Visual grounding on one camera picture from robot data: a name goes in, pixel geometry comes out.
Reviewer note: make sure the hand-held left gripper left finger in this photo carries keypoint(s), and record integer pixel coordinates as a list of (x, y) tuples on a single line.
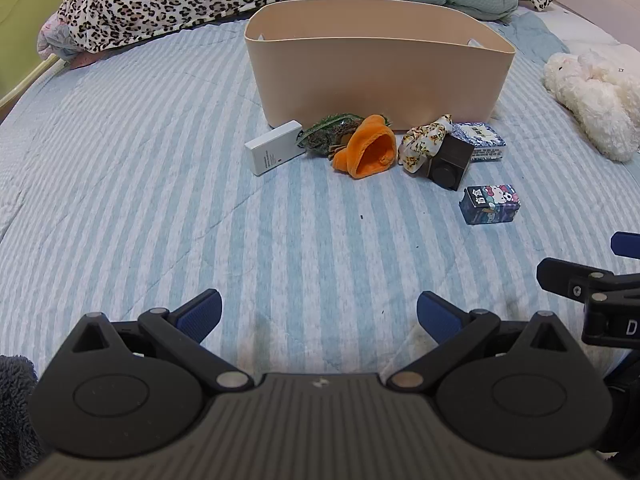
[(200, 314)]

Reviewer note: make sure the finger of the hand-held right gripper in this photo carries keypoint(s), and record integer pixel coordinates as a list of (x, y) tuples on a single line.
[(570, 277), (627, 244)]

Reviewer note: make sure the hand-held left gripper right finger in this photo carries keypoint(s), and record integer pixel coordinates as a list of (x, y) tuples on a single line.
[(438, 318)]

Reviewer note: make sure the cartoon printed small box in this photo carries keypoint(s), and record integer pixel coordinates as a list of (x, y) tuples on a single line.
[(491, 204)]

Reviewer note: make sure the blue striped bed sheet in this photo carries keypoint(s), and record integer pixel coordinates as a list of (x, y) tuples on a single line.
[(150, 185)]

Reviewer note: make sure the white plush toy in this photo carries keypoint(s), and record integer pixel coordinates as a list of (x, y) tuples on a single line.
[(595, 100)]

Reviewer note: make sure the dark brown cube box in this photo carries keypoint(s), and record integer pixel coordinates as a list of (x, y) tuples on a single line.
[(447, 162)]

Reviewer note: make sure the blue white patterned box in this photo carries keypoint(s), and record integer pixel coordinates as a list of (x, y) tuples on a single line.
[(482, 140)]

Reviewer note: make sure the floral fabric scrunchie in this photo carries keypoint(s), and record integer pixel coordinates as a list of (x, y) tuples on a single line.
[(422, 142)]

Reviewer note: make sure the white rectangular box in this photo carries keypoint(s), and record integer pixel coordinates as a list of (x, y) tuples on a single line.
[(274, 147)]

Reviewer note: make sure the orange plush hat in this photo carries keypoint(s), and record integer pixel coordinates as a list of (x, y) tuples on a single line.
[(367, 147)]

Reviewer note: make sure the dark grey fleece cloth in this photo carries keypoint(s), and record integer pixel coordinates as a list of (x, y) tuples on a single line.
[(17, 410)]

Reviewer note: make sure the beige storage bin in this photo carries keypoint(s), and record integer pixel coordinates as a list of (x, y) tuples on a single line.
[(380, 70)]

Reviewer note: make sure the teal green pillow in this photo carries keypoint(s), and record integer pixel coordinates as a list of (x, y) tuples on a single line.
[(475, 2)]

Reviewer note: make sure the pink grey floral cloth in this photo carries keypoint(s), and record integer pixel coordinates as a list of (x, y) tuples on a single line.
[(55, 42)]

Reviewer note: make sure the green wooden cabinet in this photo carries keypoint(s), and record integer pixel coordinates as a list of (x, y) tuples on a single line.
[(27, 25)]

